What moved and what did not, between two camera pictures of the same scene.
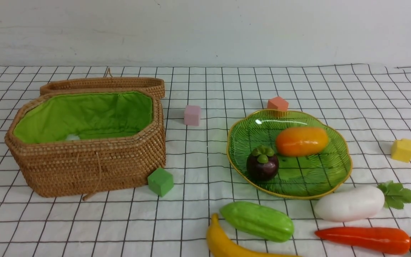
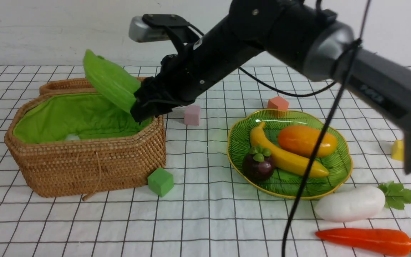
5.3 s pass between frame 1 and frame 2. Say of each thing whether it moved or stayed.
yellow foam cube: stayed
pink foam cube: stayed
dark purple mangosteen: stayed
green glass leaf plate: stayed
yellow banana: moved
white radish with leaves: stayed
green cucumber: moved
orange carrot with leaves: stayed
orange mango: moved
